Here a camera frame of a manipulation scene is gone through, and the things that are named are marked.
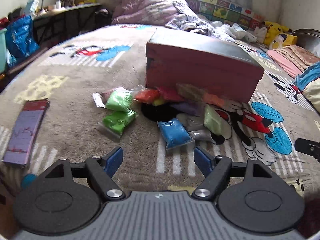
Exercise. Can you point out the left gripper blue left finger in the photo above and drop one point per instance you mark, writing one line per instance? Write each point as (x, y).
(112, 161)

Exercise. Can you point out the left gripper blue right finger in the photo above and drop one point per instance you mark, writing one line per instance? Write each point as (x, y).
(204, 160)

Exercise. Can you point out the dark printed box lid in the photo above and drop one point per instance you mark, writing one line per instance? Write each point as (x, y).
(177, 45)

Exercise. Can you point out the lower green sand bag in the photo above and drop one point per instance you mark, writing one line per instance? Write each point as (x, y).
(113, 125)

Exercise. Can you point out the green sand bag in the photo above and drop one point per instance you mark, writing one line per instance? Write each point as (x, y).
(119, 100)
(113, 125)

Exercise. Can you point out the grey sand bag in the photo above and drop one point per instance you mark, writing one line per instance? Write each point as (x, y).
(194, 125)

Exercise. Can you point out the pale yellow-green sand bag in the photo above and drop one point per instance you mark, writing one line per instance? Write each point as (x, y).
(212, 120)

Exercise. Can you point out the blue sand bag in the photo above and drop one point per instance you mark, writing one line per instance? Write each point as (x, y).
(174, 134)

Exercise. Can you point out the purple sand bag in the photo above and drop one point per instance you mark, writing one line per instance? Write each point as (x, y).
(191, 108)

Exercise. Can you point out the pink-brown sand bag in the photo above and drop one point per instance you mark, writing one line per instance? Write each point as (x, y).
(100, 99)

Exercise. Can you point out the upper green sand bag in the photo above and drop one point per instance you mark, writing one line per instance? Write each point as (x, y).
(119, 100)

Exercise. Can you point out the small orange sand bag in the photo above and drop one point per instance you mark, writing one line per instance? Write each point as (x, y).
(213, 100)

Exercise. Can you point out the cream and blue pillow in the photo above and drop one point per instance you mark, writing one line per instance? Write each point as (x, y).
(309, 84)

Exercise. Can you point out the brown sand bag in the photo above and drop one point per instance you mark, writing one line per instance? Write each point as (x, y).
(190, 92)

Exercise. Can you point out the Mickey Mouse bed blanket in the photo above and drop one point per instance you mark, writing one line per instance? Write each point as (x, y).
(68, 74)

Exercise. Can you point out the bright red sand bag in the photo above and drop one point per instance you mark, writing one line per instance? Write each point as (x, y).
(147, 95)

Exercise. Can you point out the yellow sand bag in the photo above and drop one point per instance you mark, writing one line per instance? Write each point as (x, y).
(158, 102)

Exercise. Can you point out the dark red sand bag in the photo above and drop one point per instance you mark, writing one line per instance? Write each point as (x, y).
(170, 94)

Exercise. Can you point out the pink folded blanket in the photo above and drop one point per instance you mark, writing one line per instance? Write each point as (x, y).
(293, 59)

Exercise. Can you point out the smartphone in dark case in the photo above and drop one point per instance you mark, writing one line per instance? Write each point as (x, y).
(24, 133)

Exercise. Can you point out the pink cardboard shoe box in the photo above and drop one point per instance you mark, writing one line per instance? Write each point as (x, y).
(223, 83)

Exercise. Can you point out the dark wooden headboard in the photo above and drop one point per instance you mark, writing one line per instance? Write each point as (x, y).
(308, 39)

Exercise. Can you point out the yellow Pikachu plush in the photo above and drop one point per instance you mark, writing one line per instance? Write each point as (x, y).
(278, 36)

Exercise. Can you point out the white crumpled cloth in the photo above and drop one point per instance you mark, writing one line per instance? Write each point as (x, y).
(232, 32)

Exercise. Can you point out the dark desk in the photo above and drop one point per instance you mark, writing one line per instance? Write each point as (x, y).
(62, 24)

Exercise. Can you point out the blue plastic shopping bag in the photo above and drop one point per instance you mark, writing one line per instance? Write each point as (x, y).
(19, 39)

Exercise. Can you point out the teal plastic storage bin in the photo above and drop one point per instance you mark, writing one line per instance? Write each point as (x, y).
(3, 50)

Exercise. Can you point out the colourful alphabet foam mat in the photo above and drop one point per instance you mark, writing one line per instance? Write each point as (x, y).
(226, 12)

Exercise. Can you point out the lilac quilt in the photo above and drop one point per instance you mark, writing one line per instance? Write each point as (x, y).
(172, 14)

